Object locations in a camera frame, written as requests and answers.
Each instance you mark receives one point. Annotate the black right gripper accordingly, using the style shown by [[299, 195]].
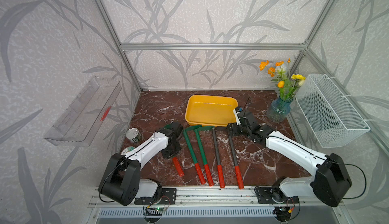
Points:
[[231, 128]]

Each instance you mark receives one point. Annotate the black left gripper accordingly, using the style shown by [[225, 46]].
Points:
[[165, 154]]

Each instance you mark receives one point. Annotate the green small hoe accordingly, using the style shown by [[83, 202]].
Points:
[[203, 155], [193, 156], [178, 167]]

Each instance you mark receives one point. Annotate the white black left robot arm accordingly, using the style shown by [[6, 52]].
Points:
[[122, 182]]

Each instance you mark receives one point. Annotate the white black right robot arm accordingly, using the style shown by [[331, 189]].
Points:
[[329, 180]]

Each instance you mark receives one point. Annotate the yellow plastic storage box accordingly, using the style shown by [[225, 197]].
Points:
[[208, 110]]

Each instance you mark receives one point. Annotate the blue glass vase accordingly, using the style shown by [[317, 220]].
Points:
[[278, 110]]

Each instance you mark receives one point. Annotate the upright metal tin can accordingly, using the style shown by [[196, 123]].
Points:
[[134, 136]]

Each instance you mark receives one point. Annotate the lying green label can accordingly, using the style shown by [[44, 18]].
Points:
[[127, 150]]

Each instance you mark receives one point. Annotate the orange yellow artificial flowers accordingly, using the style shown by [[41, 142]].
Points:
[[287, 83]]

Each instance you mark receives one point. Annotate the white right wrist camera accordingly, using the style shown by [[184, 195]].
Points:
[[237, 113]]

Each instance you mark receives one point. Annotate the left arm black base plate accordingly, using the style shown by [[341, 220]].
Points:
[[164, 196]]

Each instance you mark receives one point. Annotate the aluminium front rail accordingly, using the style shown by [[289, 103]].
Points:
[[204, 196]]

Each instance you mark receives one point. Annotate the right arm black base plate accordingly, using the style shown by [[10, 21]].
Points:
[[269, 195]]

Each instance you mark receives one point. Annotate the white wire mesh basket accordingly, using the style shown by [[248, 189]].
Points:
[[333, 119]]

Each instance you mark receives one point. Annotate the clear plastic wall shelf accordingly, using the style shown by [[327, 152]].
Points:
[[80, 123]]

